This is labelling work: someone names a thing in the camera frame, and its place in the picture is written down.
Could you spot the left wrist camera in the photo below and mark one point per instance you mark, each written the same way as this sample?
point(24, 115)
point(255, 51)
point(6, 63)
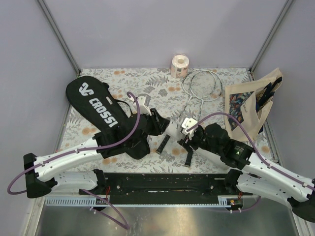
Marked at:
point(144, 100)

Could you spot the beige tote bag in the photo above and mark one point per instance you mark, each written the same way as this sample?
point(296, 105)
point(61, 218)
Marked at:
point(251, 102)

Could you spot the left badminton racket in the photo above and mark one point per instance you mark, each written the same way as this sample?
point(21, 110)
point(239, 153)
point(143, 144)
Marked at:
point(182, 113)

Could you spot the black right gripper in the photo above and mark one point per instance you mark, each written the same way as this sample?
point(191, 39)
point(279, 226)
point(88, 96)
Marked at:
point(187, 141)

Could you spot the right badminton racket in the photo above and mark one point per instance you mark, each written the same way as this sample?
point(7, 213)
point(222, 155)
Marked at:
point(217, 93)

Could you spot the pink toilet paper roll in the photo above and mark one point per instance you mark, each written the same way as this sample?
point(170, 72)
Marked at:
point(179, 66)

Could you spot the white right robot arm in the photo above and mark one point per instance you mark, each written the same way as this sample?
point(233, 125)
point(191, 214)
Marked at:
point(251, 173)

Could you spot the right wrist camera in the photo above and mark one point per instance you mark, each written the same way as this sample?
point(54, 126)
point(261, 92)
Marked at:
point(187, 125)

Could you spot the floral table mat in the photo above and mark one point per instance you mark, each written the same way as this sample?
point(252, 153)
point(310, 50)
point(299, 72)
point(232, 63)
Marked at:
point(168, 97)

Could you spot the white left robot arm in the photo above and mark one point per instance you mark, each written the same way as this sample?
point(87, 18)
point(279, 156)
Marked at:
point(45, 174)

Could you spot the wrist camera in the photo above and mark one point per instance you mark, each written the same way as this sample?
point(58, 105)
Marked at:
point(144, 100)
point(187, 125)

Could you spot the badminton racket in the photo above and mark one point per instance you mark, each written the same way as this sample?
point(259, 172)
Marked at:
point(217, 93)
point(182, 113)

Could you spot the black racket bag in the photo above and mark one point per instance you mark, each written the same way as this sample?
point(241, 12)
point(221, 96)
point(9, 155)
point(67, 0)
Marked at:
point(91, 98)

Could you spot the white shuttlecock tube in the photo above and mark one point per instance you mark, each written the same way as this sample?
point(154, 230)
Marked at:
point(174, 130)

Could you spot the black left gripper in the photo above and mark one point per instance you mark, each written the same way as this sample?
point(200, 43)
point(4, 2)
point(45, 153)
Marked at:
point(160, 124)

